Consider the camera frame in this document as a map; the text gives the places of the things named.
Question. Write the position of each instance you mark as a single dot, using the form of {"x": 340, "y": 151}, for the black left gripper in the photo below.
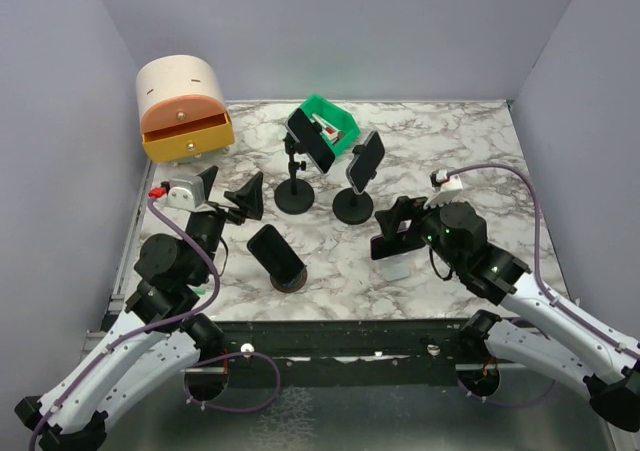
{"x": 249, "y": 197}

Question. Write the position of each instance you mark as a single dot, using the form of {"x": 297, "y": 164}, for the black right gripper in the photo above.
{"x": 405, "y": 208}

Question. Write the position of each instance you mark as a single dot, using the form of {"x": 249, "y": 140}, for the pink-edged black phone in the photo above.
{"x": 404, "y": 242}

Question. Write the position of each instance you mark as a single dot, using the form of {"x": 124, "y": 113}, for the silver folding phone stand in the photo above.
{"x": 395, "y": 268}

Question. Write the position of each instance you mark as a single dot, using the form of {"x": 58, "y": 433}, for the brown round-base phone stand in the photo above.
{"x": 293, "y": 286}

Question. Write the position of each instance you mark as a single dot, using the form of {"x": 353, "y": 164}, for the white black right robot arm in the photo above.
{"x": 597, "y": 361}

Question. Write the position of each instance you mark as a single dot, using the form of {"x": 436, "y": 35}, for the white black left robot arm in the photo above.
{"x": 162, "y": 328}

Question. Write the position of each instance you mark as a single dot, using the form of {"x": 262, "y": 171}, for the silver-edged phone on short stand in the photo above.
{"x": 366, "y": 160}

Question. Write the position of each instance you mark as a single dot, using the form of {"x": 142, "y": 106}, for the black tall phone stand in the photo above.
{"x": 294, "y": 196}

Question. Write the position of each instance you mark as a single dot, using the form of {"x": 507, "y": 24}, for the black phone on tall stand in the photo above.
{"x": 312, "y": 142}

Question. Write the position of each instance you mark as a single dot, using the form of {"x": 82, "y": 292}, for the beige orange drawer box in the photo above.
{"x": 182, "y": 111}

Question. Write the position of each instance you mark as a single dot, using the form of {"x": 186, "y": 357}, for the items inside green bin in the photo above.
{"x": 328, "y": 130}

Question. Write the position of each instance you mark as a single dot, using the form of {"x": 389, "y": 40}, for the green marker left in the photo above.
{"x": 200, "y": 291}

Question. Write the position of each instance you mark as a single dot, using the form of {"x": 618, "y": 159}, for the green plastic bin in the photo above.
{"x": 337, "y": 116}

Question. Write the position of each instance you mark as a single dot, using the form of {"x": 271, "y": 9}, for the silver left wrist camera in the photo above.
{"x": 183, "y": 192}

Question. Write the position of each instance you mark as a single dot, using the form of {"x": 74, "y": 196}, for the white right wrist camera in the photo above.
{"x": 446, "y": 187}

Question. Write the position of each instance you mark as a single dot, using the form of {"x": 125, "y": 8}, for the black front rail bar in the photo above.
{"x": 265, "y": 354}

